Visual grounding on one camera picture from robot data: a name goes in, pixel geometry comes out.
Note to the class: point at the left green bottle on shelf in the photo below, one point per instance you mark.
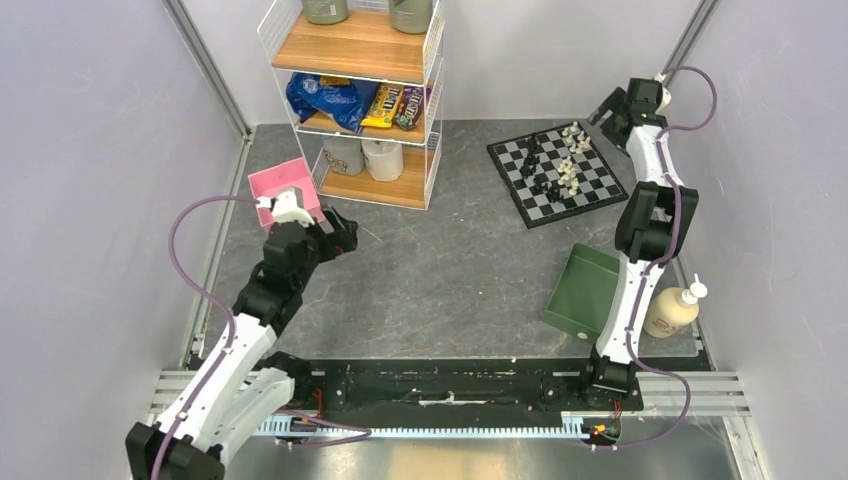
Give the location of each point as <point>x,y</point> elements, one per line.
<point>325,12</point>

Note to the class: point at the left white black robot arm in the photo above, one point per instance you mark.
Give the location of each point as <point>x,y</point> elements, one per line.
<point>236,389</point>

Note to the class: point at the white toilet paper roll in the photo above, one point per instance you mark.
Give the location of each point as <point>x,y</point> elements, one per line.
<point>384,160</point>

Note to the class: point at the green plastic tray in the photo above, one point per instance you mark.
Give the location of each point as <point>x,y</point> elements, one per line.
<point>582,298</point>

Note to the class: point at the white chess pieces centre group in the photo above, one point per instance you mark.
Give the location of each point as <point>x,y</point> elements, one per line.
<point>568,176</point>

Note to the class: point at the white cable duct strip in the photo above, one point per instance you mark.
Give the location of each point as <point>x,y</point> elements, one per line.
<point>570,427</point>

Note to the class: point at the yellow M&M candy bag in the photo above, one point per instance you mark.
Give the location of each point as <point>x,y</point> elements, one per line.
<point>384,106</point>

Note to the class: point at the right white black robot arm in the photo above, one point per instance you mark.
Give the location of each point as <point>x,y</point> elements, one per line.
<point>649,234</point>

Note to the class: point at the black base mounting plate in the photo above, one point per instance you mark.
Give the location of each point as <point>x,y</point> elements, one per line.
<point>546,384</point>

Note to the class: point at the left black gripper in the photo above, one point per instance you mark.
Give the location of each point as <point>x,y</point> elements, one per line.
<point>342,240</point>

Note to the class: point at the right green bottle on shelf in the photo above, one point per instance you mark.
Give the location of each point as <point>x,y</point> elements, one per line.
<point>410,16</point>

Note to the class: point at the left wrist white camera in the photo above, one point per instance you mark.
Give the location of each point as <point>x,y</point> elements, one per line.
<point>285,206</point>

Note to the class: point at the blue snack bag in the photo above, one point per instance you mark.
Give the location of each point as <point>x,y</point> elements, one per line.
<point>346,101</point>

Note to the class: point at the green bottle on shelf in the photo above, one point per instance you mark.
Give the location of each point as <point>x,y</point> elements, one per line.
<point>325,12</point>
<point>410,16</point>

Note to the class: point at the white wire wooden shelf rack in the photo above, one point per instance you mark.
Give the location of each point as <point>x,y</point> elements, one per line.
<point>363,47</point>

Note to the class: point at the cream pump lotion bottle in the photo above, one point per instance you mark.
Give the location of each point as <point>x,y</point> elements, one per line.
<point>674,308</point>

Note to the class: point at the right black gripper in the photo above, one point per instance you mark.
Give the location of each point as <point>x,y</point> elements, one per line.
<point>615,103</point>

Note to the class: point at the white chess pieces corner group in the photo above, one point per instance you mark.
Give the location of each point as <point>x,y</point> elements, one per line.
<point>576,138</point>

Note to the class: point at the black white chess board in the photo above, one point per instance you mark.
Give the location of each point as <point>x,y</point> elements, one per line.
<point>528,166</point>

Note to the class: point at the brown M&M candy bag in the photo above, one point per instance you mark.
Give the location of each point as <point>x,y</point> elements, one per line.
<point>409,108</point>

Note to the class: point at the pink plastic bin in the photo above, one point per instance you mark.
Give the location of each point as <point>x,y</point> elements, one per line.
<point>292,173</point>

